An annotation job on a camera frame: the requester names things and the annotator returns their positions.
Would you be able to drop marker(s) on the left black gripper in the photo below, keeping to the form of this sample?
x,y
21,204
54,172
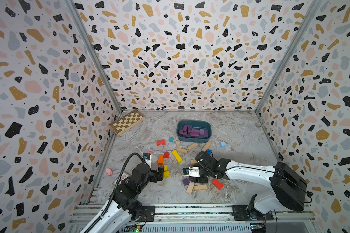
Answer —
x,y
156,178

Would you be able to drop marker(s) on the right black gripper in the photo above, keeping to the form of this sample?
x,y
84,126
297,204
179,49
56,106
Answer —
x,y
197,180

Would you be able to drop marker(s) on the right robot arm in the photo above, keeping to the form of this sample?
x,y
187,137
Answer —
x,y
285,187

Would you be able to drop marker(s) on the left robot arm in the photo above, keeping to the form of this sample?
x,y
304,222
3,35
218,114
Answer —
x,y
123,209

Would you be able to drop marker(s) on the teal plastic storage bin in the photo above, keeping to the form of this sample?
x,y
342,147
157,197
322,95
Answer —
x,y
196,124

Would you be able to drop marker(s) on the yellow flat block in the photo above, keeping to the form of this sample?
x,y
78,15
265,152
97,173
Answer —
x,y
166,174

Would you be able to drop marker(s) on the natural wood thick block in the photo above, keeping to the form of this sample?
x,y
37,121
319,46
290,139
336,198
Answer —
x,y
193,162

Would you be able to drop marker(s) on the red rectangular block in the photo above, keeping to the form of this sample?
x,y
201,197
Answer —
x,y
217,184

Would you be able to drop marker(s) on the orange block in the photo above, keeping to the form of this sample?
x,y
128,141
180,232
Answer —
x,y
161,160

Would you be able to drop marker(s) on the natural wood long block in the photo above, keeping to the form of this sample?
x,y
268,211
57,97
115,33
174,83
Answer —
x,y
207,146

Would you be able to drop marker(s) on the purple little cube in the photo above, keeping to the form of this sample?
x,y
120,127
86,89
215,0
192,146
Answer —
x,y
185,182

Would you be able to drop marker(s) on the playing card box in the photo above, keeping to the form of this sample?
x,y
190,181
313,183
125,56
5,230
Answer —
x,y
123,177

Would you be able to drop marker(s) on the natural wood upright block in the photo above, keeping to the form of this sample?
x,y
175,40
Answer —
x,y
190,187

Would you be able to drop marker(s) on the long yellow block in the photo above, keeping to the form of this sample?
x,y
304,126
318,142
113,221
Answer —
x,y
177,156

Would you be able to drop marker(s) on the natural wood short bar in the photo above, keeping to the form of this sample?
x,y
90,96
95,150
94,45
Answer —
x,y
181,150

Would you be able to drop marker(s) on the red arch block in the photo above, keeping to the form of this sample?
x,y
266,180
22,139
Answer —
x,y
160,142

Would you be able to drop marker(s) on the pink pig toy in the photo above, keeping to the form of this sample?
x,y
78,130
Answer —
x,y
109,172

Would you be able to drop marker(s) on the wooden chessboard box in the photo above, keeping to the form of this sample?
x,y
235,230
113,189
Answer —
x,y
127,122

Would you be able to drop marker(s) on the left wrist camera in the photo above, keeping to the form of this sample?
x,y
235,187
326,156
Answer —
x,y
146,158

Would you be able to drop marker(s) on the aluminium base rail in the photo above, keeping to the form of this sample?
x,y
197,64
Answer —
x,y
218,218

